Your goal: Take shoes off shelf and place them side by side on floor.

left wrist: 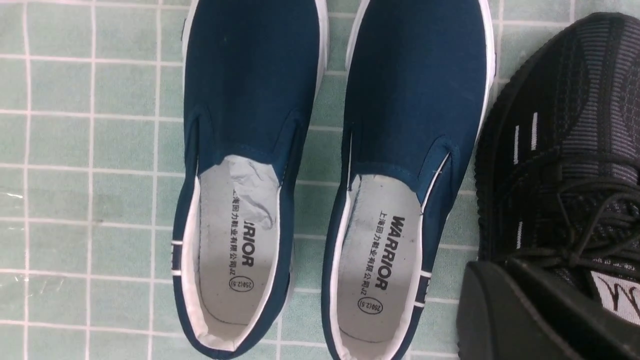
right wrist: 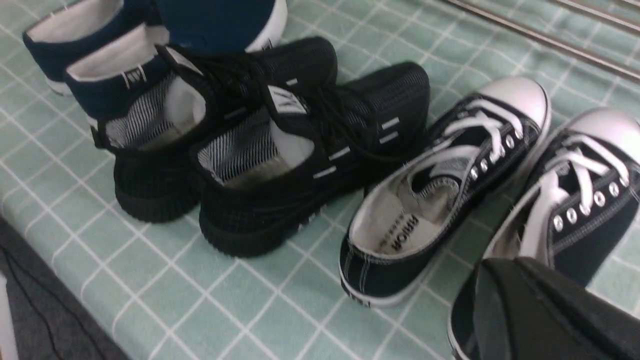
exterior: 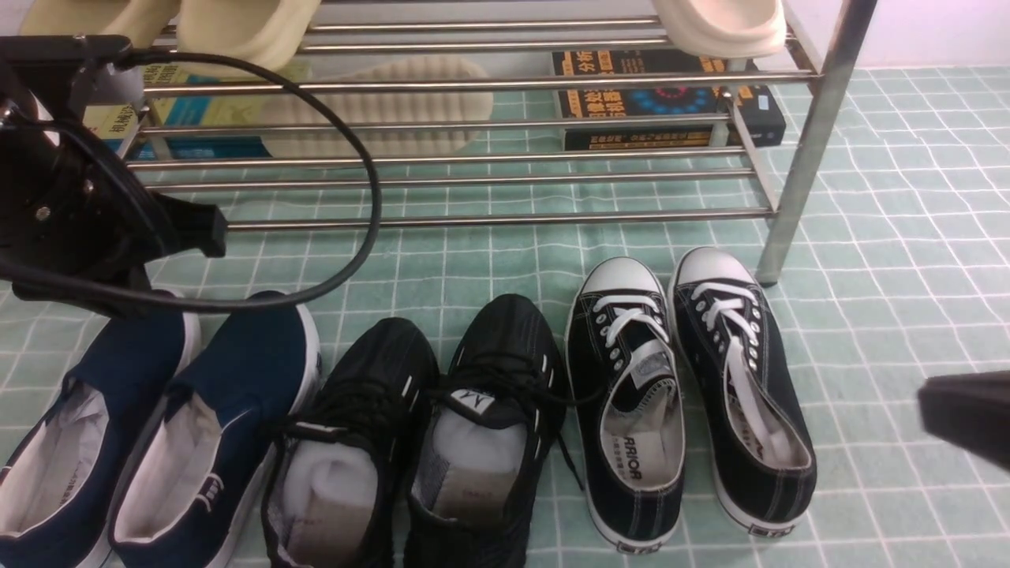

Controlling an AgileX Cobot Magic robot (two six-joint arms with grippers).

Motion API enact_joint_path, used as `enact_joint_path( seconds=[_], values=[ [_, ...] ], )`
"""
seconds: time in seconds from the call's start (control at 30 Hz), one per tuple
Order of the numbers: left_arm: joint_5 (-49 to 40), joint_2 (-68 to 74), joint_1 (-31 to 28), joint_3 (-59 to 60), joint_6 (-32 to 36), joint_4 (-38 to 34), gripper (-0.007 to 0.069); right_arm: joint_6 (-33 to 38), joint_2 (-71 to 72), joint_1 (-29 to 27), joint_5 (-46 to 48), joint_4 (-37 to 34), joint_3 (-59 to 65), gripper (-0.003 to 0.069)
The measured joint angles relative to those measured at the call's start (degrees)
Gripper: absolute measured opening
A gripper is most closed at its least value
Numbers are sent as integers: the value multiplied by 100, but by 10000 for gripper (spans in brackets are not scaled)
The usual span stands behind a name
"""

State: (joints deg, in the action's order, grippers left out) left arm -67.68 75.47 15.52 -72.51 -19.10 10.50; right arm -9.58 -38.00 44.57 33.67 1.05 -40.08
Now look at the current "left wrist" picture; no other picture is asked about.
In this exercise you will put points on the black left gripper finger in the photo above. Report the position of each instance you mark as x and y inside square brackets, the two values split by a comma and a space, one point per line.
[522, 312]

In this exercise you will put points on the black knit sneaker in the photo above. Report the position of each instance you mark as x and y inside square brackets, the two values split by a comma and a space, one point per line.
[557, 163]

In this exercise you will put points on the navy slip-on shoe right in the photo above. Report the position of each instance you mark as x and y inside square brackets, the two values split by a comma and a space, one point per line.
[419, 74]

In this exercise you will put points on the navy slip-on shoe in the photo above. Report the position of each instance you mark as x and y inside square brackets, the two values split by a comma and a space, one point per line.
[419, 74]
[251, 72]

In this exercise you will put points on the navy slip-on shoe left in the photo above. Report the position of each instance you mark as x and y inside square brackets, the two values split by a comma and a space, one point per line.
[251, 72]

